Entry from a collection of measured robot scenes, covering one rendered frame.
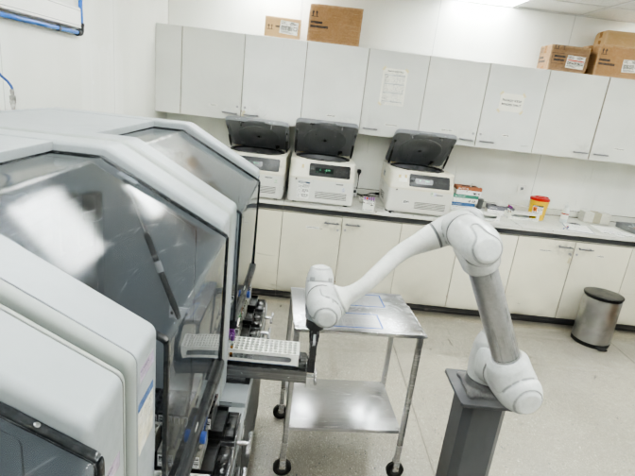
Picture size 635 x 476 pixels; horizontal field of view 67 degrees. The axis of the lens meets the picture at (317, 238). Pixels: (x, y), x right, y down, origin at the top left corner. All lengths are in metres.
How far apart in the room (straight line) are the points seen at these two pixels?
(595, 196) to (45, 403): 5.17
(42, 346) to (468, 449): 1.88
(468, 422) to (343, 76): 2.96
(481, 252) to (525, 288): 3.12
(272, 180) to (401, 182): 1.08
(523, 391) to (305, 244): 2.64
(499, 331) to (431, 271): 2.58
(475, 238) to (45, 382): 1.26
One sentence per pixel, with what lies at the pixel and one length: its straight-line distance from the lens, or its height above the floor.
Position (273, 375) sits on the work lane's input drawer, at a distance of 1.89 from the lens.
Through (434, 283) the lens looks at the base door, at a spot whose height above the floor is 0.30.
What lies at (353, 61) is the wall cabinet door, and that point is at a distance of 4.24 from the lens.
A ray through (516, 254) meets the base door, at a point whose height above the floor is 0.65.
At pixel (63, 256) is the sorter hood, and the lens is 0.93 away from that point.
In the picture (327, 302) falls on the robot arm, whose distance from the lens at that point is 1.58.
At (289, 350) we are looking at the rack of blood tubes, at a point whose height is 0.86.
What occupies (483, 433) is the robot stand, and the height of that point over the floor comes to 0.54.
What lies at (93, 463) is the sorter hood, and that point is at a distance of 0.64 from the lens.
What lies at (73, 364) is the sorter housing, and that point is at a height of 1.46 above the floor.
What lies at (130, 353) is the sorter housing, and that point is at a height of 1.44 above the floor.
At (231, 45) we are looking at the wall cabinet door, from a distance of 4.29.
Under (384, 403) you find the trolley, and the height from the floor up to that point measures 0.28.
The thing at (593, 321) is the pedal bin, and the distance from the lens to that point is 4.66.
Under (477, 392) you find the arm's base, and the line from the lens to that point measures 2.16.
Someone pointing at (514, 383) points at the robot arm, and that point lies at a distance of 1.91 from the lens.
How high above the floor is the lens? 1.83
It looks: 17 degrees down
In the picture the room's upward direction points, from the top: 7 degrees clockwise
